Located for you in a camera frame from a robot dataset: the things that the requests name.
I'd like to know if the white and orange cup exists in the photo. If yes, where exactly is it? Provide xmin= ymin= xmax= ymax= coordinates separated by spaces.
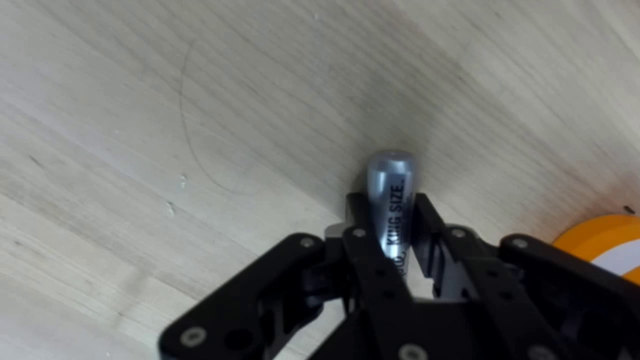
xmin=554 ymin=213 xmax=640 ymax=284

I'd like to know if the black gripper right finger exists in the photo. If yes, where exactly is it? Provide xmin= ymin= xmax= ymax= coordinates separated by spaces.
xmin=411 ymin=195 xmax=640 ymax=360

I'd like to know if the silver king size marker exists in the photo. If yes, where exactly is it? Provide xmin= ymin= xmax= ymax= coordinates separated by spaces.
xmin=365 ymin=149 xmax=415 ymax=274

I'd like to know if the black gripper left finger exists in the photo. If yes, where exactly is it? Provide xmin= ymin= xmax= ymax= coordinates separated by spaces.
xmin=157 ymin=194 xmax=427 ymax=360

